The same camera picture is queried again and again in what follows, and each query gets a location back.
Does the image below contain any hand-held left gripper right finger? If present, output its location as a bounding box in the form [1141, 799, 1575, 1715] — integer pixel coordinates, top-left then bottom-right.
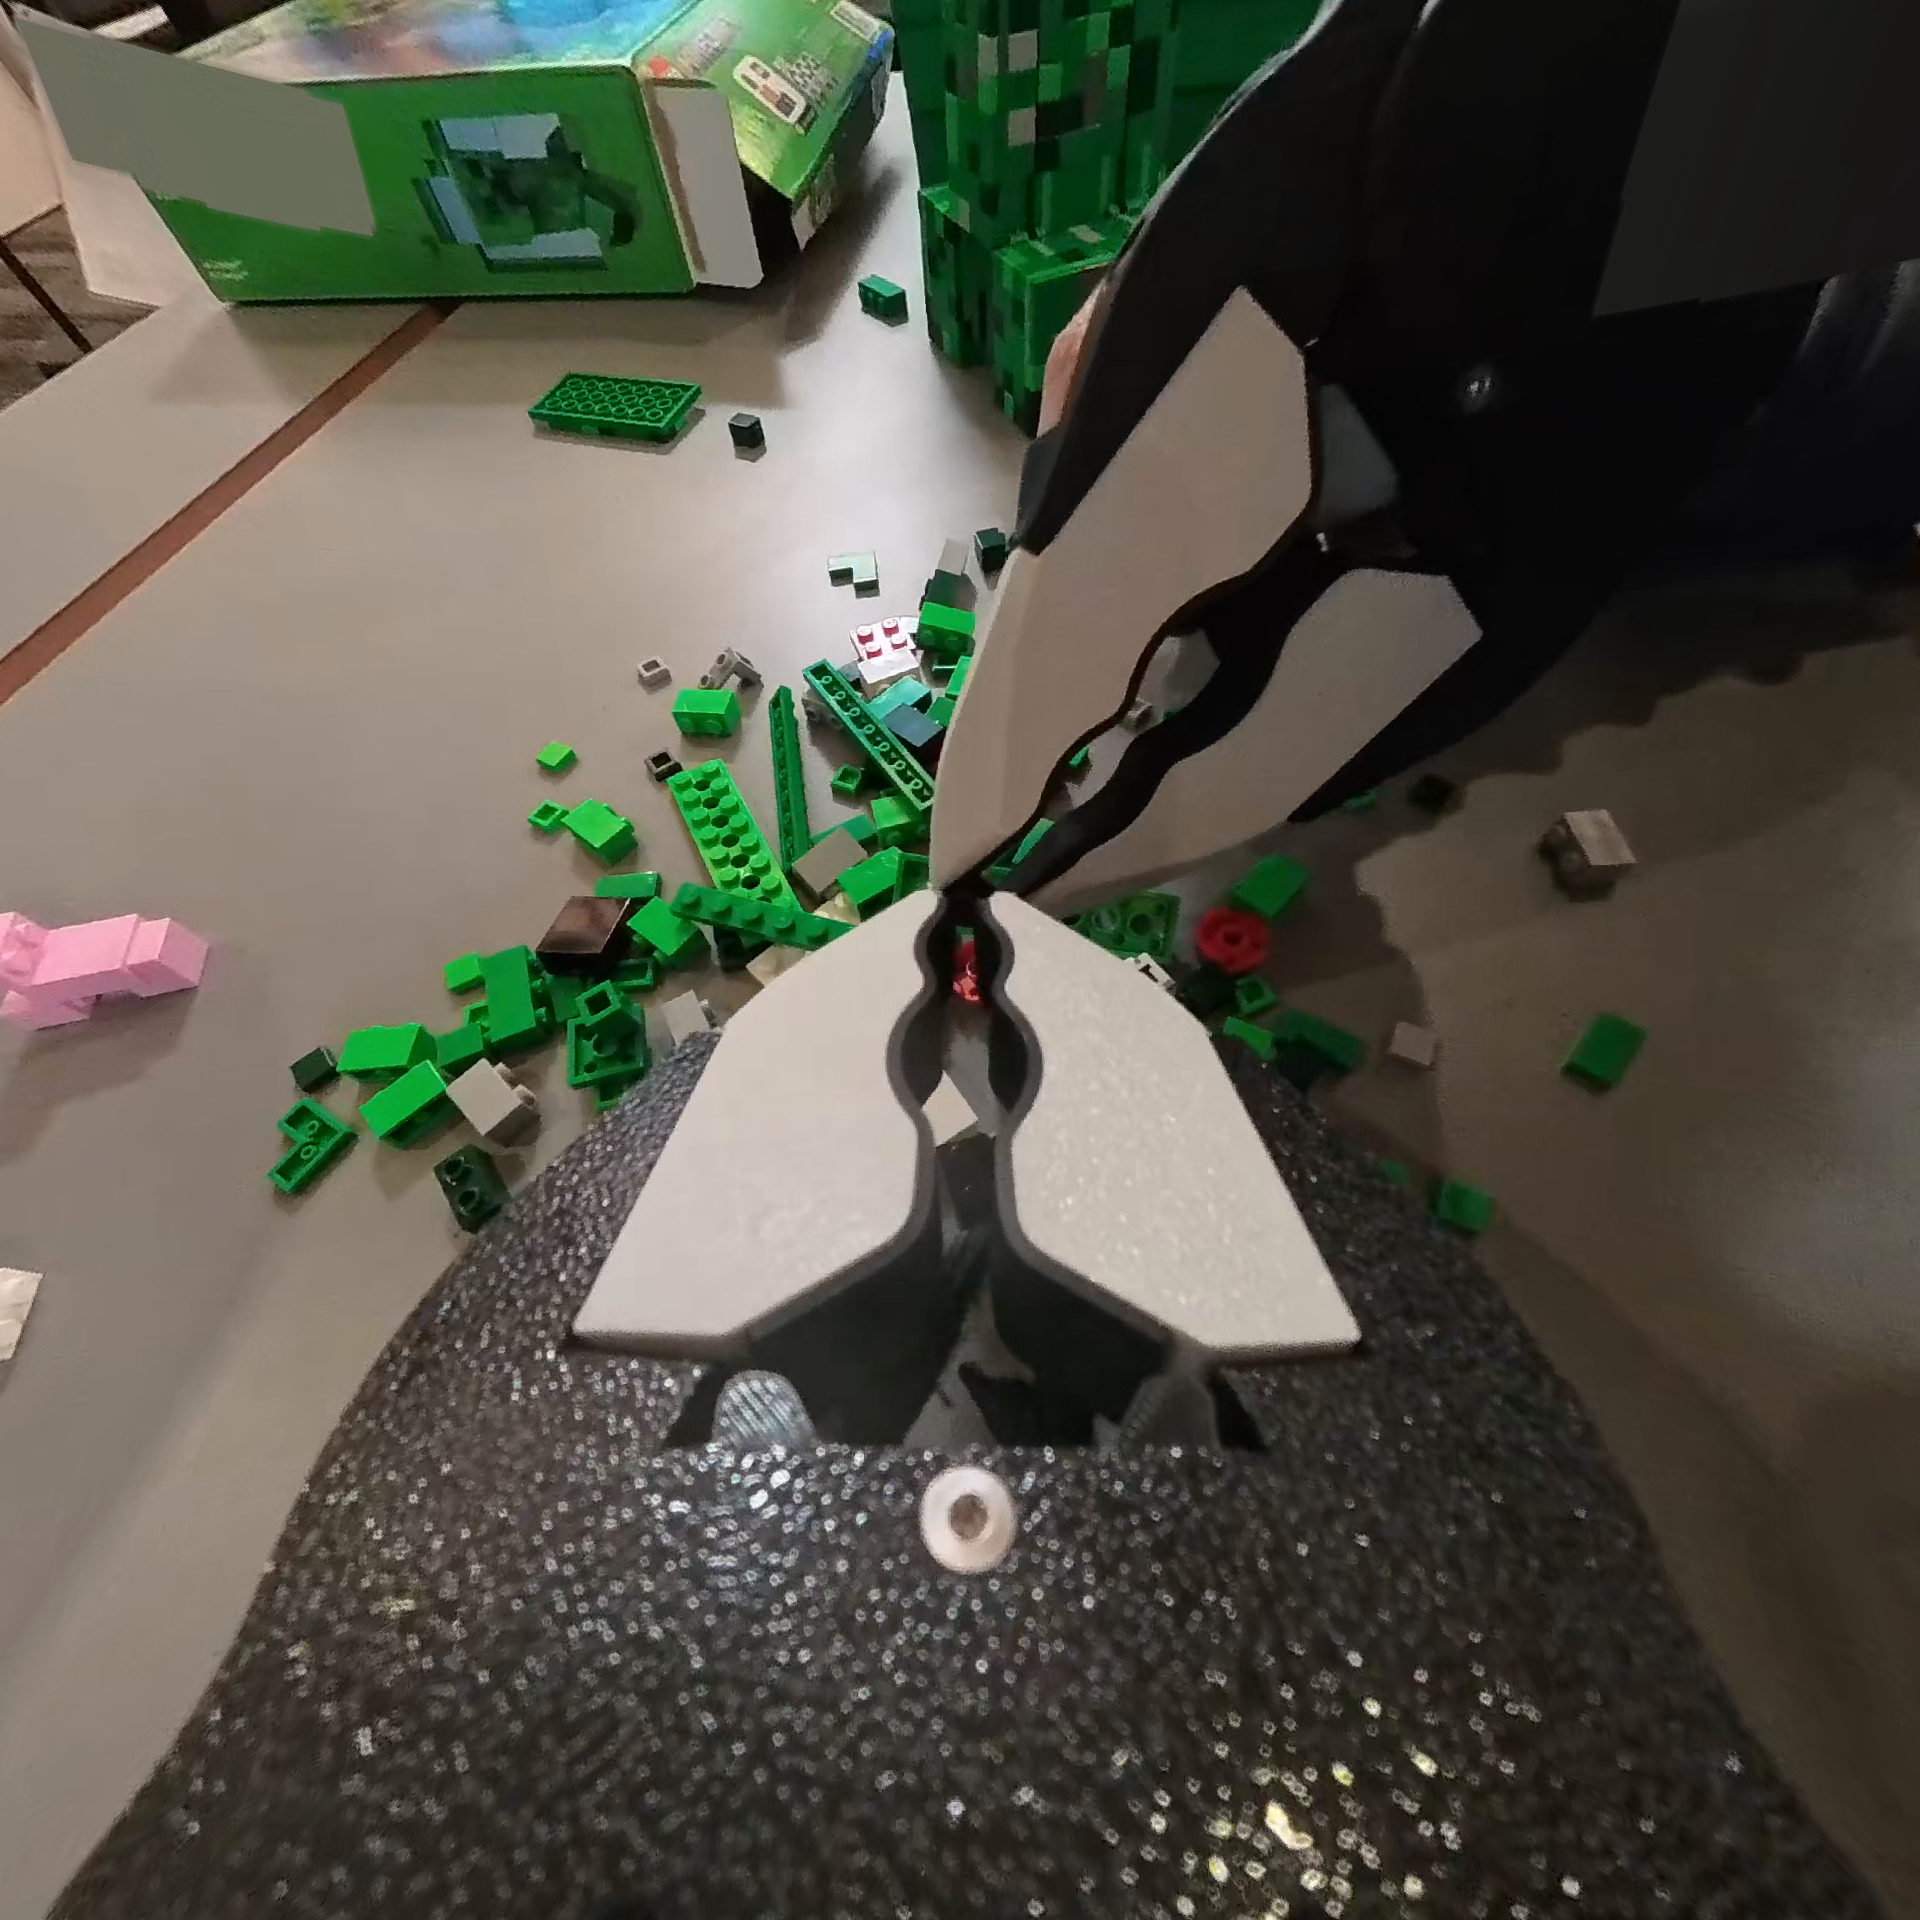
[974, 892, 1364, 1363]

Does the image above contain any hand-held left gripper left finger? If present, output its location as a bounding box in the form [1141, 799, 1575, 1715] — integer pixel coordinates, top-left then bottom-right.
[570, 887, 944, 1344]

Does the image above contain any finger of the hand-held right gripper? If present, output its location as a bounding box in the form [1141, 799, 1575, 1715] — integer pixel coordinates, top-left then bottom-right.
[1033, 566, 1487, 919]
[925, 283, 1330, 894]

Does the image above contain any grey desk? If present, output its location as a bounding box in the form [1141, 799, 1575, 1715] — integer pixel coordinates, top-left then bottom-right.
[0, 73, 1920, 1920]

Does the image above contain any person's right hand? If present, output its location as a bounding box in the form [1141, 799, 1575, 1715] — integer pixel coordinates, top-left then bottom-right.
[1038, 306, 1097, 437]

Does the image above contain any grey toy brick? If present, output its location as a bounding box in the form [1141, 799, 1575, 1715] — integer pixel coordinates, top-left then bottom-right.
[1539, 809, 1637, 899]

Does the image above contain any pile of green toy bricks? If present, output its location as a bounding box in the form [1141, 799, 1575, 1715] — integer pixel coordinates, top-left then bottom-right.
[269, 523, 1367, 1236]

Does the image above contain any green blocky toy figure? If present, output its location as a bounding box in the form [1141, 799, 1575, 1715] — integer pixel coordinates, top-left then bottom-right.
[892, 0, 1338, 437]

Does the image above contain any wide green studded plate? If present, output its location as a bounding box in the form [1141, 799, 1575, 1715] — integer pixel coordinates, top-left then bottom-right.
[528, 369, 704, 443]

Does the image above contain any pink toy pig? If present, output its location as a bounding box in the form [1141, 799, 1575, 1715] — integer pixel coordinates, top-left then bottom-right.
[0, 906, 211, 1031]

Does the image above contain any green toy set box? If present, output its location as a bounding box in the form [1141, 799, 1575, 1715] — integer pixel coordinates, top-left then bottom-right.
[21, 0, 899, 306]

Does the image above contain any white paper sheet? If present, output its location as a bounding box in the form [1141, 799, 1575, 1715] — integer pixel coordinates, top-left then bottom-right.
[0, 90, 227, 310]

